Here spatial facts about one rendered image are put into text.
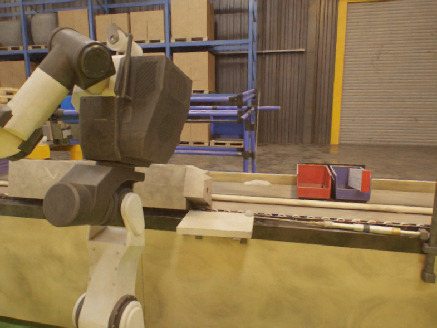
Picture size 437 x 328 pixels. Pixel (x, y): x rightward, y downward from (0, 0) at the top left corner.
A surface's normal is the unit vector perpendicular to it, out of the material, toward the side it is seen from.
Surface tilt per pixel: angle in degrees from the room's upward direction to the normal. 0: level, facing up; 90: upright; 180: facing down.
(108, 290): 73
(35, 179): 80
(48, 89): 97
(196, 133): 90
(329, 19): 90
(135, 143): 98
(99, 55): 113
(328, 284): 90
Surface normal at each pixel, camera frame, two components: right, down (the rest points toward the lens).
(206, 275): -0.24, 0.17
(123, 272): 0.95, 0.06
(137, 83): -0.31, -0.12
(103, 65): 0.74, 0.47
